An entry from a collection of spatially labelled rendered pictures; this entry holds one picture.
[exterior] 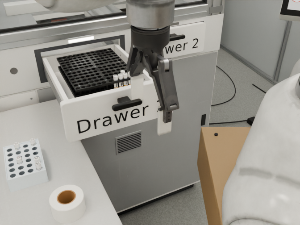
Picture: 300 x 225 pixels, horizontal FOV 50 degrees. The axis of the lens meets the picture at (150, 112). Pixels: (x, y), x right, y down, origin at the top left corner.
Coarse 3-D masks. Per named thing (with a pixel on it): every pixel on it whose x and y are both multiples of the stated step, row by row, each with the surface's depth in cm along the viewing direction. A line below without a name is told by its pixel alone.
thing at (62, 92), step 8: (88, 48) 107; (96, 48) 107; (104, 48) 108; (112, 48) 110; (120, 48) 107; (48, 56) 101; (56, 56) 102; (120, 56) 107; (128, 56) 101; (48, 64) 97; (56, 64) 104; (48, 72) 95; (56, 72) 105; (144, 72) 92; (48, 80) 98; (56, 80) 88; (64, 80) 100; (144, 80) 93; (56, 88) 87; (64, 88) 96; (56, 96) 89; (64, 96) 81; (72, 96) 92
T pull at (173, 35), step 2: (170, 34) 113; (172, 34) 113; (174, 34) 113; (176, 34) 113; (182, 34) 112; (170, 36) 112; (172, 36) 111; (174, 36) 111; (176, 36) 111; (178, 36) 111; (180, 36) 111; (182, 36) 112; (184, 36) 112; (170, 38) 110; (172, 38) 110; (174, 38) 111; (176, 38) 111; (178, 38) 111; (180, 38) 112; (182, 38) 112; (170, 40) 110; (172, 40) 111; (174, 40) 111
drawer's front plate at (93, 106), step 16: (80, 96) 75; (96, 96) 75; (112, 96) 77; (128, 96) 79; (144, 96) 81; (64, 112) 73; (80, 112) 75; (96, 112) 77; (112, 112) 79; (128, 112) 81; (64, 128) 77; (80, 128) 77; (96, 128) 79; (112, 128) 82
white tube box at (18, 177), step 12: (24, 144) 81; (36, 144) 81; (12, 156) 77; (24, 156) 77; (36, 156) 78; (12, 168) 74; (24, 168) 74; (36, 168) 74; (12, 180) 71; (24, 180) 72; (36, 180) 74; (48, 180) 75
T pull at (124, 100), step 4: (120, 100) 76; (124, 100) 76; (128, 100) 77; (132, 100) 76; (136, 100) 76; (140, 100) 77; (116, 104) 75; (120, 104) 75; (124, 104) 75; (128, 104) 75; (132, 104) 76; (136, 104) 76; (140, 104) 77; (112, 108) 74; (116, 108) 74; (120, 108) 75; (124, 108) 76
